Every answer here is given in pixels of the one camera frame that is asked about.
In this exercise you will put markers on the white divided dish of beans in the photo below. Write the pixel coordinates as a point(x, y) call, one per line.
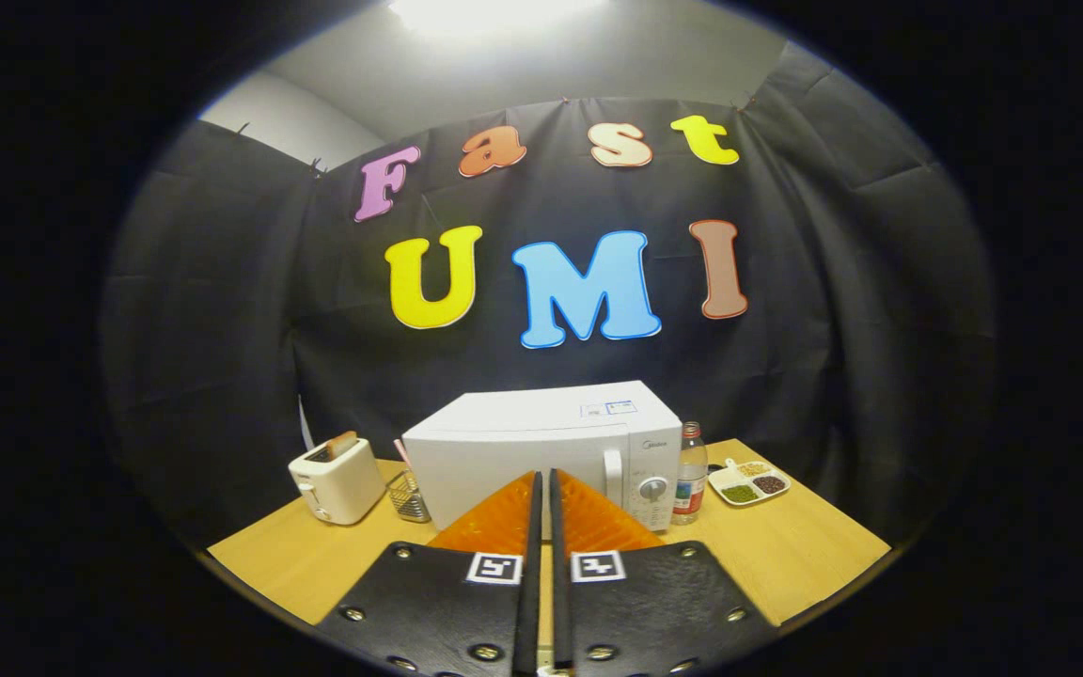
point(748, 484)

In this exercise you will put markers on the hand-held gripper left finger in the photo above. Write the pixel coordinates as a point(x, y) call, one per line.
point(447, 611)

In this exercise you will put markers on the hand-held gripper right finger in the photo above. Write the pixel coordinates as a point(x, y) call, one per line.
point(654, 611)

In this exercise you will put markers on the toast slice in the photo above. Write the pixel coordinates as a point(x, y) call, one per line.
point(342, 445)

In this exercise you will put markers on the white toaster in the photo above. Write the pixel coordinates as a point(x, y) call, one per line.
point(339, 489)

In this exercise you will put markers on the white microwave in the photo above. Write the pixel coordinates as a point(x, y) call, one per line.
point(523, 432)

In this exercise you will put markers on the clear bottle with red label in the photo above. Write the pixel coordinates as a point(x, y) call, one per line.
point(690, 480)

